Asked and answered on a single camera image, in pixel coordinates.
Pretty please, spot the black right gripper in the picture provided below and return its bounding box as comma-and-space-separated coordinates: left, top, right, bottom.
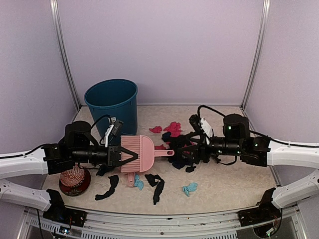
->
178, 131, 244, 165

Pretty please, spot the pink plastic hand brush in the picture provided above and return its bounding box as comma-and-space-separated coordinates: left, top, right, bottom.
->
121, 135, 174, 173

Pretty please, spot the pink plastic dustpan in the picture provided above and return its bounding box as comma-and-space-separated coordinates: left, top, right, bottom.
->
127, 172, 135, 187

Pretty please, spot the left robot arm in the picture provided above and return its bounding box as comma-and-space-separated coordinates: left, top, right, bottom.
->
0, 120, 138, 222

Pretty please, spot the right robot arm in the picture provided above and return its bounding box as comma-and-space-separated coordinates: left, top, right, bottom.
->
174, 114, 319, 221

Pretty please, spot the black and blue scrap pile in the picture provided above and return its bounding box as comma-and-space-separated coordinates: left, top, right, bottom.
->
161, 132, 199, 173

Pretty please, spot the pink scrap centre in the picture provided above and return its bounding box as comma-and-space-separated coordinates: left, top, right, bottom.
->
155, 144, 167, 150

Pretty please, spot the black scrap front centre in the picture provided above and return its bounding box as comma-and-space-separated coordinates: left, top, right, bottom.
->
145, 174, 165, 205

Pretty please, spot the light blue scrap near dustpan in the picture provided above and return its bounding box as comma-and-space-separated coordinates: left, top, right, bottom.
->
134, 174, 144, 191

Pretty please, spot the large pink scrap back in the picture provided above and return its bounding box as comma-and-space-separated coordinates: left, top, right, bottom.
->
164, 121, 182, 137

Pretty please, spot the black scrap front left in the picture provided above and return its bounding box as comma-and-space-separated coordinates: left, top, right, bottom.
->
95, 175, 119, 201

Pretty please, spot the small pink scrap back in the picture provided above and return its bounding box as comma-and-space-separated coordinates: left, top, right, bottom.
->
149, 125, 162, 133

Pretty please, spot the dark blue scrap left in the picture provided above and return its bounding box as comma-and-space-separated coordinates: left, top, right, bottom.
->
96, 164, 112, 176

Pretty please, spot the light blue scrap front right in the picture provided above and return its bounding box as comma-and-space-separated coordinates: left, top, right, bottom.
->
182, 182, 198, 197

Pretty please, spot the blue plastic waste bin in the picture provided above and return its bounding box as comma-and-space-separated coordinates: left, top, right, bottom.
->
84, 79, 138, 145

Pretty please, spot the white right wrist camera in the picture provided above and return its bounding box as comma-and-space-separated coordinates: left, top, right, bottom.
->
189, 115, 214, 144

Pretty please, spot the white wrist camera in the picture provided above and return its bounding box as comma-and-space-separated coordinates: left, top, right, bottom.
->
99, 119, 124, 147
189, 115, 214, 144

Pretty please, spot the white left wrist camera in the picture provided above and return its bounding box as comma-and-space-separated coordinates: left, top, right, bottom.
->
99, 119, 124, 147

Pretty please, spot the front aluminium rail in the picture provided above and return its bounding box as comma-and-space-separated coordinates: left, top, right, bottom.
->
14, 205, 311, 239

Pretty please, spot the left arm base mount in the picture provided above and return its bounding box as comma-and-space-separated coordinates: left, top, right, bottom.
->
43, 189, 87, 228

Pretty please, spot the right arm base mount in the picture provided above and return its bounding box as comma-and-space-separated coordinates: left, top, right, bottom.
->
237, 187, 282, 227

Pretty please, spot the right aluminium frame post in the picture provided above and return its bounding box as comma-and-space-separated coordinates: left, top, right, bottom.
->
241, 0, 271, 111

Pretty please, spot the aluminium frame post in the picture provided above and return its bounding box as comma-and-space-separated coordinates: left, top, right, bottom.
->
49, 0, 81, 112
241, 0, 271, 111

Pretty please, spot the left aluminium frame post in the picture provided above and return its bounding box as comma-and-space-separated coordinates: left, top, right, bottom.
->
49, 0, 81, 112

